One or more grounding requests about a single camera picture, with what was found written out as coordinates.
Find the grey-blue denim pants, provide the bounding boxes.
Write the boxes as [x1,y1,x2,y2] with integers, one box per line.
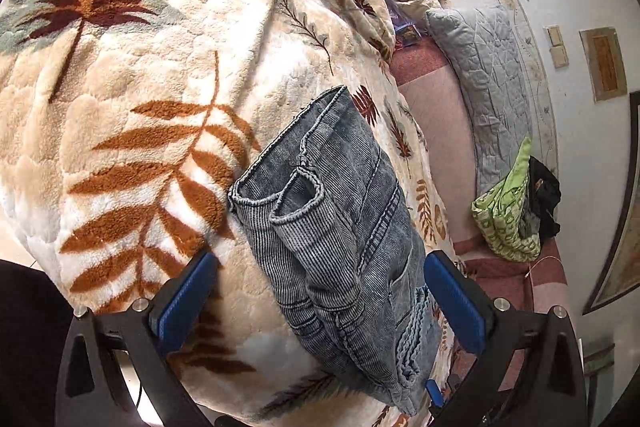
[229,86,440,415]

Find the black clothes on quilt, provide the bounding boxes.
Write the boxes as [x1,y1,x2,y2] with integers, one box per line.
[528,157,562,244]

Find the green patterned folded quilt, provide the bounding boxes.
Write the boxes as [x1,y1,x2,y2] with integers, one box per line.
[471,136,541,262]

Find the leaf-pattern plush blanket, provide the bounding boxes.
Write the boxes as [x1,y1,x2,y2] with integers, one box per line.
[1,0,451,426]

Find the grey quilted blanket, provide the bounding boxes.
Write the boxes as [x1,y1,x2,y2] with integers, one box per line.
[426,6,533,195]

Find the purple printed packet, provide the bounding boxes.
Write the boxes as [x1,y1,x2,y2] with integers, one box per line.
[384,0,421,50]

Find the beige wall switch plate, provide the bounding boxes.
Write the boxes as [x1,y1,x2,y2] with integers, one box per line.
[544,26,570,69]

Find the small brown wall plaque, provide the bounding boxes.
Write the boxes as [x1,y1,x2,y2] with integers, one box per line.
[579,27,627,102]

